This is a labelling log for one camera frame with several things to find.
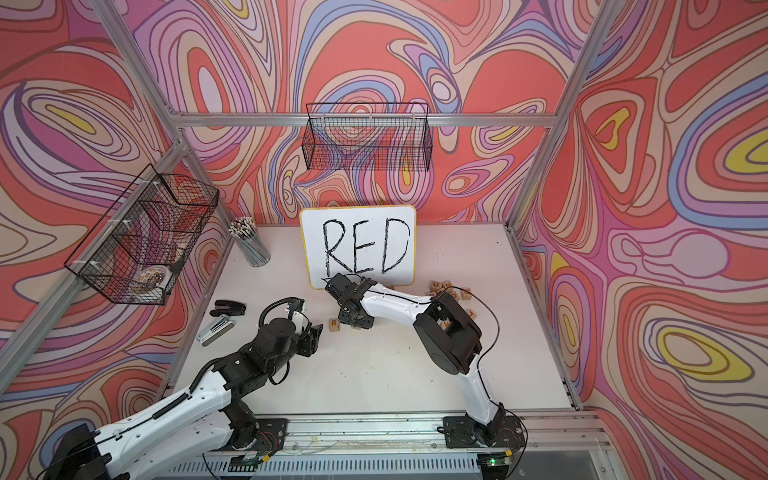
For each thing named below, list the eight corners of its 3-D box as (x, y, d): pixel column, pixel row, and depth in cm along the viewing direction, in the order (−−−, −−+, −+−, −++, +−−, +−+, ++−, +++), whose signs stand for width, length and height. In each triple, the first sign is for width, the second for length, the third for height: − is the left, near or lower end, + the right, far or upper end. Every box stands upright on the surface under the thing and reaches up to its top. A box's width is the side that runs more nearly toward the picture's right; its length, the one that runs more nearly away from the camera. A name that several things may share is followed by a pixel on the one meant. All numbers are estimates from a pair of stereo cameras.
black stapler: (214, 316, 97) (209, 312, 95) (218, 305, 100) (214, 300, 98) (243, 316, 97) (239, 312, 95) (247, 305, 100) (244, 300, 98)
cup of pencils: (248, 268, 109) (226, 232, 95) (254, 252, 114) (234, 216, 99) (266, 268, 109) (248, 232, 95) (271, 252, 114) (254, 216, 99)
